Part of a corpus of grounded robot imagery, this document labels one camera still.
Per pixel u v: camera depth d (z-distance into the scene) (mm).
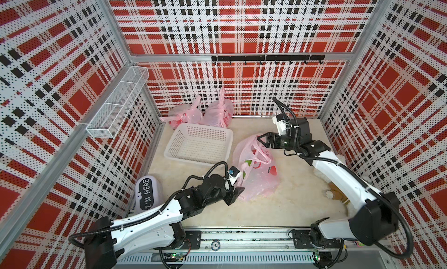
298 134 594
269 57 891
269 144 693
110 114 719
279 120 702
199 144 1059
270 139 685
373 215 400
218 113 1084
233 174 628
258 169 837
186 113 1061
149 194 783
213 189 546
